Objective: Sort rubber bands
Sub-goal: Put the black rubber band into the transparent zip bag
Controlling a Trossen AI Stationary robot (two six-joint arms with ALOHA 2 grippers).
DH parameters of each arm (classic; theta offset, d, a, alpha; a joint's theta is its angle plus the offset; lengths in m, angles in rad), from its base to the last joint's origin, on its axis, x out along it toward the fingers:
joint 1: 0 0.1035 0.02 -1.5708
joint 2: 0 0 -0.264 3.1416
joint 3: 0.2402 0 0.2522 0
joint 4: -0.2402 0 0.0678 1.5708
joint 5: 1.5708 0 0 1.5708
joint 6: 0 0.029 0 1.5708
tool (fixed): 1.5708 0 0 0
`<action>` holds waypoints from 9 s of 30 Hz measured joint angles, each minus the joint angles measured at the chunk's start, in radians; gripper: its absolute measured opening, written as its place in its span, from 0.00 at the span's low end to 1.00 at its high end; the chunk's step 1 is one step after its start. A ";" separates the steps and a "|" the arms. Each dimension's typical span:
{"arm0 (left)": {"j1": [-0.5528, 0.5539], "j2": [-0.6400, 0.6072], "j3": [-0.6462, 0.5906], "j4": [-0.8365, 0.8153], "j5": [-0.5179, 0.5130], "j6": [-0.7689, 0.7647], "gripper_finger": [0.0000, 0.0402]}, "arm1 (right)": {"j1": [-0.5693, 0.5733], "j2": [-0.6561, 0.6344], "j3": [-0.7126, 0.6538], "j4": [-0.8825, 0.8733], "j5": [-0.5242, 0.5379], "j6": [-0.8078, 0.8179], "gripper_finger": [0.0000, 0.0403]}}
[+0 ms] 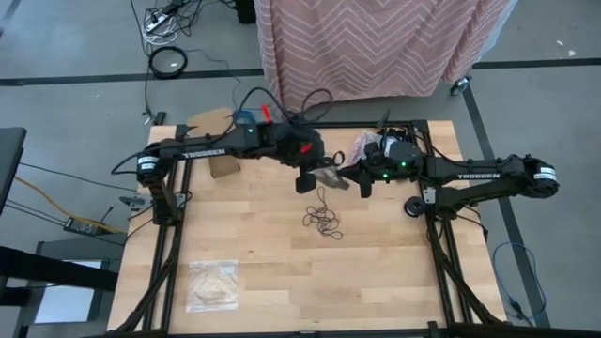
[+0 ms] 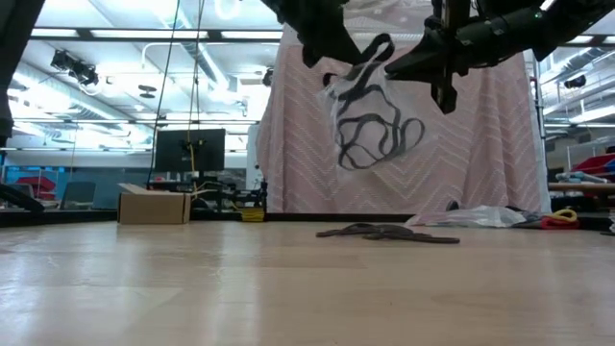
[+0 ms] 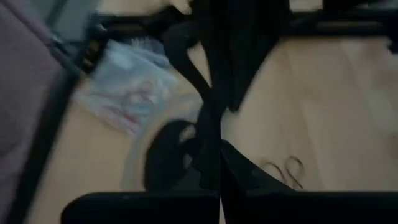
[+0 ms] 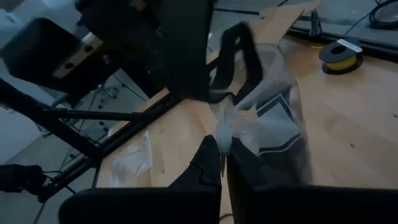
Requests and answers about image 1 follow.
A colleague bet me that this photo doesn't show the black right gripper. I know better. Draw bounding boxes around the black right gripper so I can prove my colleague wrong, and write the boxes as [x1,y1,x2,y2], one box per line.
[336,140,426,182]

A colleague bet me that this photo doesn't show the black desk corner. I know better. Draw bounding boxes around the black desk corner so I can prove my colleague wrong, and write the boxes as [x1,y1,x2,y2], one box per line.
[0,126,27,217]

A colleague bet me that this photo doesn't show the pink chevron cloth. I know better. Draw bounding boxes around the pink chevron cloth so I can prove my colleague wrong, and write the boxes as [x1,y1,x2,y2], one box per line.
[253,0,519,114]

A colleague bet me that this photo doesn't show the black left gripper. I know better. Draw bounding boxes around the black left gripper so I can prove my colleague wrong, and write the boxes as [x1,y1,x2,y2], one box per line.
[275,122,335,173]

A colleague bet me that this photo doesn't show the white power strip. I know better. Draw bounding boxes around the white power strip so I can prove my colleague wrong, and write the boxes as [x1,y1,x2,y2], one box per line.
[144,12,169,33]

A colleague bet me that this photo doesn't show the black box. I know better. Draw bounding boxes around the black box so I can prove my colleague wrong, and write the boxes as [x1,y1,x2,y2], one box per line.
[234,0,257,24]

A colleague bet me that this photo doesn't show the round black-rimmed lens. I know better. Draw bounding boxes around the round black-rimmed lens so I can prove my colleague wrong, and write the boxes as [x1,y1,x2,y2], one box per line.
[147,45,189,80]

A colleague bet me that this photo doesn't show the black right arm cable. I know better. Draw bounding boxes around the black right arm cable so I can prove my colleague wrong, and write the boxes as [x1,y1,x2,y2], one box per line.
[375,108,452,159]

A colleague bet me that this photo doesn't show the black power adapter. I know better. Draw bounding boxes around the black power adapter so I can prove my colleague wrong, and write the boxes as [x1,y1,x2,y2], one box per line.
[63,216,102,236]

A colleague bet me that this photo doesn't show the red rubber bands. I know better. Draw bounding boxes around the red rubber bands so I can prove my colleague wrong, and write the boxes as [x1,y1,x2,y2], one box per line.
[347,135,372,161]

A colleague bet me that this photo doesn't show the flat cardboard sheet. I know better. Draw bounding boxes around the flat cardboard sheet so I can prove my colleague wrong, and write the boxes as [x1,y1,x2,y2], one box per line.
[186,106,236,138]

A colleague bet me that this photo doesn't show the brown rubber bands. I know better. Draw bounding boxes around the brown rubber bands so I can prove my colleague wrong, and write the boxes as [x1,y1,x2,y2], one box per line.
[302,186,345,241]

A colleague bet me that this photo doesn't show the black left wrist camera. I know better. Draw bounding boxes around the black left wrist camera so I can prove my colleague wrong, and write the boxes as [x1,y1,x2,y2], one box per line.
[294,172,318,194]

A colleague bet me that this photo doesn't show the small open cardboard box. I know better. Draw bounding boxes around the small open cardboard box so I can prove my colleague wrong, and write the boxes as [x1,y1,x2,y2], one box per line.
[208,157,242,179]

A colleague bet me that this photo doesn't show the yellow cable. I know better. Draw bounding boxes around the yellow cable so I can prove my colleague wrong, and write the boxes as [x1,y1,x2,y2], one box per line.
[13,176,128,235]

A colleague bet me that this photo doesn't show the black arm base cable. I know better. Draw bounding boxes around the black arm base cable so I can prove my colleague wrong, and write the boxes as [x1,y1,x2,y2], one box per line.
[111,149,142,176]

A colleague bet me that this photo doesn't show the blue cable bundle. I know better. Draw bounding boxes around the blue cable bundle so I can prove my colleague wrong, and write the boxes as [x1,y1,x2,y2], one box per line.
[232,107,264,127]

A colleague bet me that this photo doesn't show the black metal cart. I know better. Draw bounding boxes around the black metal cart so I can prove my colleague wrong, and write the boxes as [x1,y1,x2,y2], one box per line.
[0,239,126,338]

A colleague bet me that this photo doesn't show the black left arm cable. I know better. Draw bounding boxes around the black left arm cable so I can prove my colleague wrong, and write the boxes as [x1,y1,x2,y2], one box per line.
[224,86,334,137]

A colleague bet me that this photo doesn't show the white cable bundle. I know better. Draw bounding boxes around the white cable bundle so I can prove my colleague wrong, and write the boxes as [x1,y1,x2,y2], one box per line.
[142,16,180,47]

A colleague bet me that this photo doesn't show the black aluminium table frame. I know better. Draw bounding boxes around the black aluminium table frame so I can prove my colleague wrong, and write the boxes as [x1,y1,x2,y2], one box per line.
[107,119,511,338]

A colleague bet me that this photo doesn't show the black floor cable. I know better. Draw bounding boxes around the black floor cable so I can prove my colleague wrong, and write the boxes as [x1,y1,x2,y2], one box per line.
[18,161,137,192]

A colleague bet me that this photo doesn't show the black tape roll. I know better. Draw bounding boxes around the black tape roll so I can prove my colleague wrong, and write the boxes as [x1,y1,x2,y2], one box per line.
[404,195,426,218]

